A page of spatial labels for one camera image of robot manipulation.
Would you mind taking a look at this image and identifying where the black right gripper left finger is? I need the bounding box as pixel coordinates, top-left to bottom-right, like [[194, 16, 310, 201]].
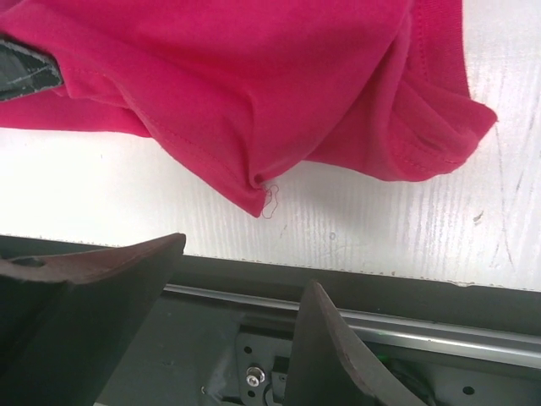
[[1, 233, 186, 405]]

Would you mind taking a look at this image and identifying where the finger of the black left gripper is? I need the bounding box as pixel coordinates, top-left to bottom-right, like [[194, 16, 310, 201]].
[[0, 37, 63, 102]]

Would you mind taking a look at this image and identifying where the pink t shirt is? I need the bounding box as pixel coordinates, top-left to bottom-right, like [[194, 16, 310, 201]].
[[1, 1, 497, 216]]

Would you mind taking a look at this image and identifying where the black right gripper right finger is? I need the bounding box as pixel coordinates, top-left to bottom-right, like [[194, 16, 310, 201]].
[[285, 281, 417, 406]]

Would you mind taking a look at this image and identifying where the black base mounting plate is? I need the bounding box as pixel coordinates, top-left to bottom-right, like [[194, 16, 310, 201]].
[[1, 233, 540, 405]]

